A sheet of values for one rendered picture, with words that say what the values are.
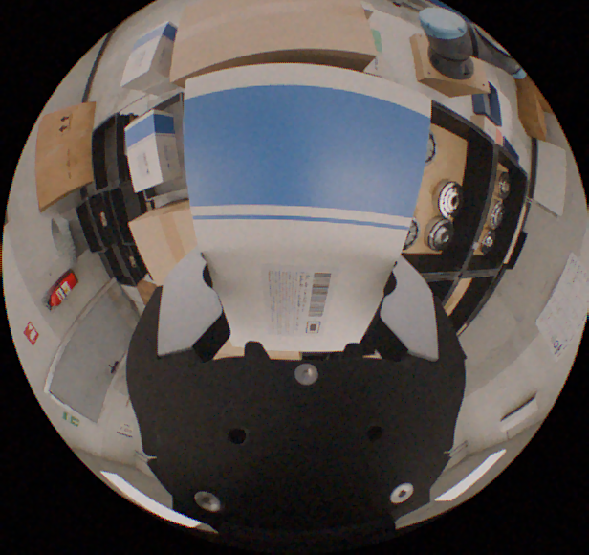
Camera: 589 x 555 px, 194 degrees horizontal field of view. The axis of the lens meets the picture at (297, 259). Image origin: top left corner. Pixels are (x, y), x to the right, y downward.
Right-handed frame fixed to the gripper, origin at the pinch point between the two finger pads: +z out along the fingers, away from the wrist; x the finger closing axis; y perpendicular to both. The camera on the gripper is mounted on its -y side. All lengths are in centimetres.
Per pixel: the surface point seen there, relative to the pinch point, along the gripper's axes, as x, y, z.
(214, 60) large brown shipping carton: -16.7, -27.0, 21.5
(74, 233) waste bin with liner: -199, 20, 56
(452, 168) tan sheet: 41, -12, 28
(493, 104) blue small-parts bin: 79, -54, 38
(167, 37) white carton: -36, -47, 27
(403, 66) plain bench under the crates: 31, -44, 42
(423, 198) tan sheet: 32.8, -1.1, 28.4
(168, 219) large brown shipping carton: -29.5, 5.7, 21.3
